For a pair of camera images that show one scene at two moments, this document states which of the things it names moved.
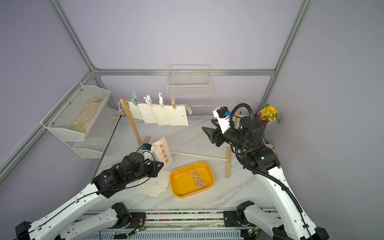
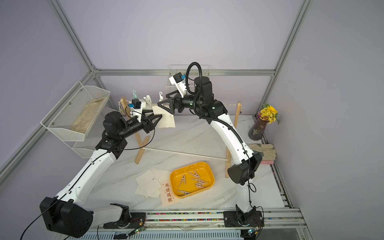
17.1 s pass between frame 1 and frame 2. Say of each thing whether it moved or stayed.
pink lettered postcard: moved
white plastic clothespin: stayed
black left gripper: moved
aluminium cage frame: stayed
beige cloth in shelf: stayed
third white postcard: stayed
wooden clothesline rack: stayed
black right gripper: moved
